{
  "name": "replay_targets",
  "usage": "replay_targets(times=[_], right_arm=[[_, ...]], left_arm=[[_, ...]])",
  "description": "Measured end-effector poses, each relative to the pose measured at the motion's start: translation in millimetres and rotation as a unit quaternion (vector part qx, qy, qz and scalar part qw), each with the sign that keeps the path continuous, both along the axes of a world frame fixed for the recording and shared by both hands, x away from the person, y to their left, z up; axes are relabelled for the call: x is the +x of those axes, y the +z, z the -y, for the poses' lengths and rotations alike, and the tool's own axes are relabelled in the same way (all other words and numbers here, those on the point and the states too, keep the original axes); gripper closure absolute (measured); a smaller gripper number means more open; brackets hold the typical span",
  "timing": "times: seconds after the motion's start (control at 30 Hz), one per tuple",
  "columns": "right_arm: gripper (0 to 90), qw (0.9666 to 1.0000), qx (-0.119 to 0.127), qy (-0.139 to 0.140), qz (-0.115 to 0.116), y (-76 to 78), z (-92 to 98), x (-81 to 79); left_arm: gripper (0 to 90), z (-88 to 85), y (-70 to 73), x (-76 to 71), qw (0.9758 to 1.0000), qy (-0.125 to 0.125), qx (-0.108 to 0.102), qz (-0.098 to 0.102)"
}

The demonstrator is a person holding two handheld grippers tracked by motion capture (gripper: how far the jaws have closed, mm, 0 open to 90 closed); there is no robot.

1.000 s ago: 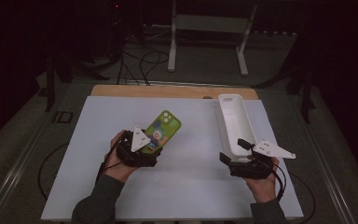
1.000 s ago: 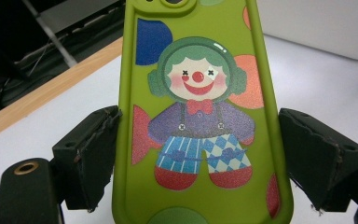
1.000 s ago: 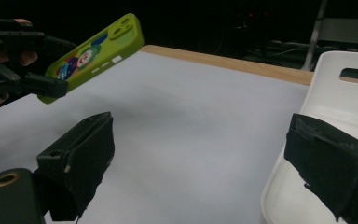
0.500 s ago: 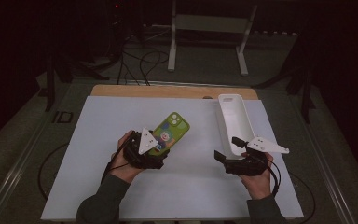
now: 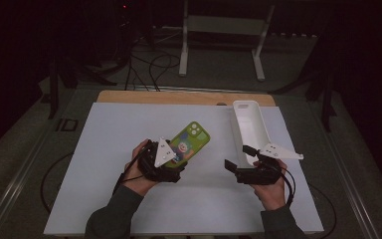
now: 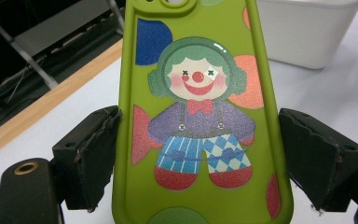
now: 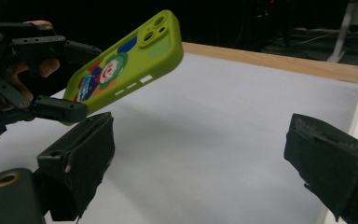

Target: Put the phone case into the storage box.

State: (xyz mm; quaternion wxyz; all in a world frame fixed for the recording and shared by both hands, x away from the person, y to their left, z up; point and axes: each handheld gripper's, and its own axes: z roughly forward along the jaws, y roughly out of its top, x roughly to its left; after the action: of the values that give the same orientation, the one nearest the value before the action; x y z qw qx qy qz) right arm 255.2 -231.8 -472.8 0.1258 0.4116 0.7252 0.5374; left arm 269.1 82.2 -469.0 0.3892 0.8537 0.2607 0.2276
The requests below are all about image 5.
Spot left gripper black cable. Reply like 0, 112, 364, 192
113, 147, 152, 195

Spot looped black cables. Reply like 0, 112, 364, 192
124, 53, 181, 93

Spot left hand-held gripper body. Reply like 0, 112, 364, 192
138, 136, 184, 183

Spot green cartoon phone case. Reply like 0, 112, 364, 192
163, 120, 211, 169

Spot white metal stand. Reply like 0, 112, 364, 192
178, 0, 277, 83

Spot white plastic container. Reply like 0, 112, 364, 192
229, 100, 274, 170

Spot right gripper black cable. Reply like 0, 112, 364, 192
277, 165, 297, 208

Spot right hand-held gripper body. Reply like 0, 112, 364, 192
235, 142, 304, 185

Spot black stand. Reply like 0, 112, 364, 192
268, 33, 338, 133
47, 54, 117, 120

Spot white table cover sheet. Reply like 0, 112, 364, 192
43, 102, 324, 235

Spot person's left hand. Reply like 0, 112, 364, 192
122, 138, 160, 197

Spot thin black floor cable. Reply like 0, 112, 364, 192
40, 151, 75, 214
306, 182, 338, 239

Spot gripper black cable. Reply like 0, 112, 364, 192
113, 147, 152, 195
277, 165, 297, 208

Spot person's right hand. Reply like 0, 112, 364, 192
250, 159, 288, 212

